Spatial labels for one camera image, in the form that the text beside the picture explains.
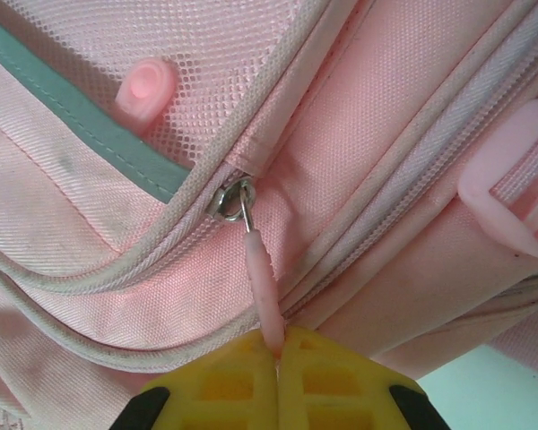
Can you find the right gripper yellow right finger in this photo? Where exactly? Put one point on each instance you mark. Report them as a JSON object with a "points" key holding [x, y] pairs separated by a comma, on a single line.
{"points": [[336, 385]]}

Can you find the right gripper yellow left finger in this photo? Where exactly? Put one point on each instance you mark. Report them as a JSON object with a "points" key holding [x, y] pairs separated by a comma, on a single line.
{"points": [[224, 385]]}

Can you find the pink student backpack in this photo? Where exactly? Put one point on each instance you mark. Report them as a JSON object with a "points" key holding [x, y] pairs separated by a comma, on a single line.
{"points": [[363, 157]]}

